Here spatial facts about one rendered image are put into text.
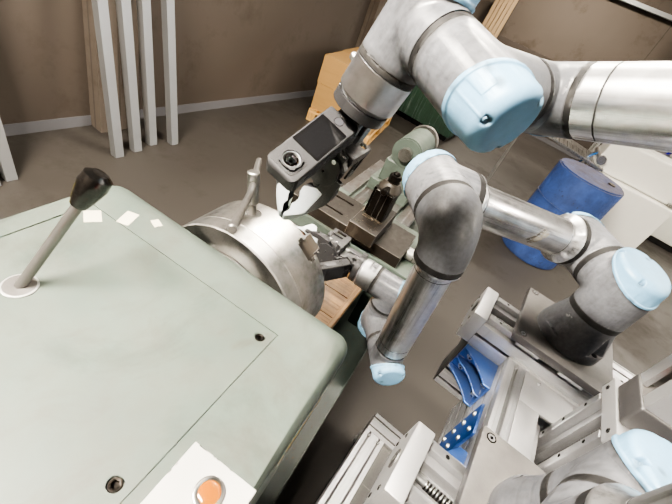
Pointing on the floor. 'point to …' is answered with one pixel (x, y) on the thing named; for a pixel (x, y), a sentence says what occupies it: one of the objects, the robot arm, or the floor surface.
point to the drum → (569, 201)
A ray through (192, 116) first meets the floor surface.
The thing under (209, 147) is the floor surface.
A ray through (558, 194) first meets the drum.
